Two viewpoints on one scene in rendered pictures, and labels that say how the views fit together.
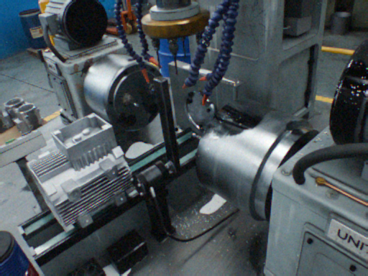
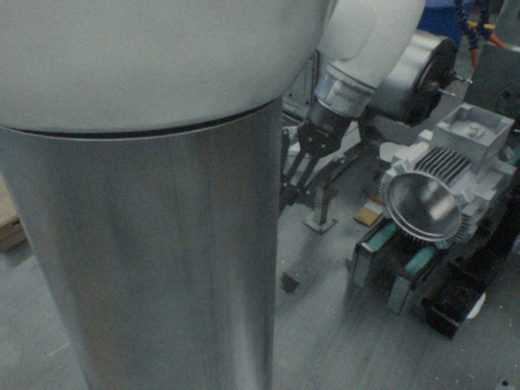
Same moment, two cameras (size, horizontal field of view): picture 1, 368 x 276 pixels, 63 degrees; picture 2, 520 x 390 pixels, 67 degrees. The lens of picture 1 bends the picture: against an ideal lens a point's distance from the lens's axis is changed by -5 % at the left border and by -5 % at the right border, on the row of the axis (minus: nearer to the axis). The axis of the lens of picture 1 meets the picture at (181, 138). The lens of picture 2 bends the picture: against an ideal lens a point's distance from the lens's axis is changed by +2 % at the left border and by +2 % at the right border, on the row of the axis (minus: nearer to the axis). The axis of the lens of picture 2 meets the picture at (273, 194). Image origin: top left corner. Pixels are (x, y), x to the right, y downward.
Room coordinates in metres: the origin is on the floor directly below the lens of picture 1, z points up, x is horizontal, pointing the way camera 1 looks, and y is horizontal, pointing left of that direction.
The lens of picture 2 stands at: (0.07, 0.72, 1.55)
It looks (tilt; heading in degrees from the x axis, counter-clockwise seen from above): 42 degrees down; 351
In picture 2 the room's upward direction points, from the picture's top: straight up
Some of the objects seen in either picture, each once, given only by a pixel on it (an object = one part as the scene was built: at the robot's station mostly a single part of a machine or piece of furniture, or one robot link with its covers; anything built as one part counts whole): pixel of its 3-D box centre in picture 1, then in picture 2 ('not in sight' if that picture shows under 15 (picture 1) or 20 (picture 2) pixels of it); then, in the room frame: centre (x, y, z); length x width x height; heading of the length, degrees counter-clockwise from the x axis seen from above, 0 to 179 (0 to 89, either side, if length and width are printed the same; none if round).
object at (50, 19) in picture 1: (71, 49); not in sight; (1.31, 0.41, 1.16); 0.33 x 0.26 x 0.42; 36
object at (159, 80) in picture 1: (167, 128); not in sight; (0.63, 0.03, 1.12); 0.04 x 0.03 x 0.26; 126
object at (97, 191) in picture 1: (81, 177); (444, 184); (0.62, 0.27, 1.02); 0.20 x 0.19 x 0.19; 126
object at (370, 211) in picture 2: not in sight; (379, 201); (0.80, 0.30, 0.80); 0.21 x 0.05 x 0.01; 131
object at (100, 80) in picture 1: (117, 87); (387, 71); (1.10, 0.21, 1.04); 0.37 x 0.25 x 0.25; 36
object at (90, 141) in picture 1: (85, 141); (468, 138); (0.65, 0.24, 1.11); 0.12 x 0.11 x 0.07; 126
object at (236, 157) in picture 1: (268, 164); not in sight; (0.55, -0.19, 1.04); 0.41 x 0.25 x 0.25; 36
